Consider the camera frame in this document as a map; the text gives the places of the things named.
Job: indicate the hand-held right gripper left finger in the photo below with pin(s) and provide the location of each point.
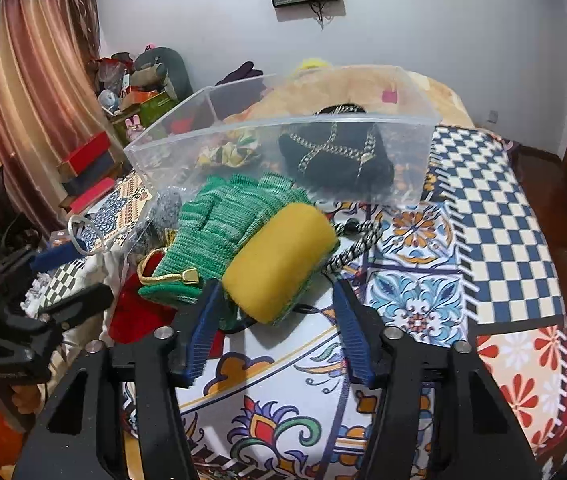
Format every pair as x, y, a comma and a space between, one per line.
202, 332

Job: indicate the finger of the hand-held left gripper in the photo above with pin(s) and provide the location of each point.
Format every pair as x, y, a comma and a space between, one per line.
80, 301
50, 257

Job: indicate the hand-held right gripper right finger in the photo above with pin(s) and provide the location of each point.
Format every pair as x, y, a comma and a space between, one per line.
354, 332

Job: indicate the yellow sponge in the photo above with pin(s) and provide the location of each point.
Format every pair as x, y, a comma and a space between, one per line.
278, 265

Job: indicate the clear plastic bin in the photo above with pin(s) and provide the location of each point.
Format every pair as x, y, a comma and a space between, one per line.
263, 135

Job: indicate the red cloth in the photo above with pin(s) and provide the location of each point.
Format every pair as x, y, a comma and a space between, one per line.
133, 317

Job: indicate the red flat box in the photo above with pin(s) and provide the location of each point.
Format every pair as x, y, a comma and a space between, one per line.
90, 197
85, 152

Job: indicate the patterned printed blanket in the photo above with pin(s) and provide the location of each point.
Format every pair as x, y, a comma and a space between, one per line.
413, 285

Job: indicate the dark blue flat box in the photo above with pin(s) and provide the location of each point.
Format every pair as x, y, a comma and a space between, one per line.
88, 175

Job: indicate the green knitted glove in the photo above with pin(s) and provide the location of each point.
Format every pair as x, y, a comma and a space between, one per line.
213, 220

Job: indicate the grey mesh in plastic bag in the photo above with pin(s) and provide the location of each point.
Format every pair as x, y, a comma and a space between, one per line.
163, 215

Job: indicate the pink bunny toy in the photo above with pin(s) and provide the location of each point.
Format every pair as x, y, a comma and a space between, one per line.
135, 130

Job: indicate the striped brown curtain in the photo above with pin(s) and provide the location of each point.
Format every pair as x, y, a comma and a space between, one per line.
23, 85

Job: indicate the yellow green floral scrunchie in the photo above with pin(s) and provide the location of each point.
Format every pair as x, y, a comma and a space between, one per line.
228, 152

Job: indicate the green cardboard box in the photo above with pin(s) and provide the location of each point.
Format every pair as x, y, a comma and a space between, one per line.
161, 109

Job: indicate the pink tag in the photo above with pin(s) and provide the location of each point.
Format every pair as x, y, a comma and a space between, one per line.
390, 97

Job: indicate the peach fluffy blanket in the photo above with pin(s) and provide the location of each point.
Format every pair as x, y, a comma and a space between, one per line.
353, 85

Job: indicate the dark purple glove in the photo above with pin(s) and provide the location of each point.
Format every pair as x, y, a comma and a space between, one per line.
241, 74

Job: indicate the yellow plush toy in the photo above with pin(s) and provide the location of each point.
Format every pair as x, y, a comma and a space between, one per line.
313, 64

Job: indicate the wall socket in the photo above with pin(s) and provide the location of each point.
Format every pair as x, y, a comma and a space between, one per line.
492, 116

